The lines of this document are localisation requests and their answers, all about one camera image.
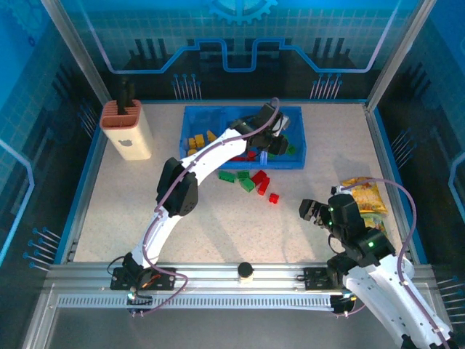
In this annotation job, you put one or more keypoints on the small red lego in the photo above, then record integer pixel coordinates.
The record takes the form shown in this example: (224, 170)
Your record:
(250, 156)
(274, 198)

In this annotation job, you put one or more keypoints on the red lego brick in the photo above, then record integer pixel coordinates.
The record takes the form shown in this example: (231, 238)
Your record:
(264, 186)
(238, 159)
(259, 177)

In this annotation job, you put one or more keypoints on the small green lego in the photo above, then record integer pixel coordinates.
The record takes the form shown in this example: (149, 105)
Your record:
(247, 184)

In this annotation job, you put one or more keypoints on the long green lego brick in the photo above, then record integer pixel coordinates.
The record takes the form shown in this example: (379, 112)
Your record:
(226, 176)

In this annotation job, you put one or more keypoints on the yellow wedge lego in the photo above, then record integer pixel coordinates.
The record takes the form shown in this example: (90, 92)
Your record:
(211, 137)

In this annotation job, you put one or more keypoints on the yellow lego brick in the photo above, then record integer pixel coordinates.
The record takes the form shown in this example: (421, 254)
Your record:
(191, 141)
(193, 151)
(199, 140)

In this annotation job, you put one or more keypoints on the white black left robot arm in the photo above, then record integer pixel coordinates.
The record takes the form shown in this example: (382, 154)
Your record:
(218, 152)

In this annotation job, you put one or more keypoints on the yellow snack bag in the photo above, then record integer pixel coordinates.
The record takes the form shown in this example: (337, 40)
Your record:
(370, 196)

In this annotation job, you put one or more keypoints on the blue three-compartment bin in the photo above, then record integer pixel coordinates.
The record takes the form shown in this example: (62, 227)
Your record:
(203, 116)

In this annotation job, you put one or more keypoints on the white knife block terracotta top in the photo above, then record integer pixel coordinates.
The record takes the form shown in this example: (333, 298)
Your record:
(134, 141)

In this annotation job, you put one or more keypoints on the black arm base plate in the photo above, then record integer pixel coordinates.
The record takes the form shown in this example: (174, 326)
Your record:
(316, 279)
(165, 278)

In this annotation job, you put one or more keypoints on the aluminium side rail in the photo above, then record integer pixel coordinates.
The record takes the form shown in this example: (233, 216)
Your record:
(392, 163)

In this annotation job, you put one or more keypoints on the black knob on rail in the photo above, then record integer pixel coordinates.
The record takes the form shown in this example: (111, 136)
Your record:
(245, 270)

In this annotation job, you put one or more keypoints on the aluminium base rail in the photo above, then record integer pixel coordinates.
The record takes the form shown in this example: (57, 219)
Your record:
(207, 277)

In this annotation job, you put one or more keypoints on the aluminium frame post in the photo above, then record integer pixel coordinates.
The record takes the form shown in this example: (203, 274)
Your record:
(399, 54)
(78, 54)

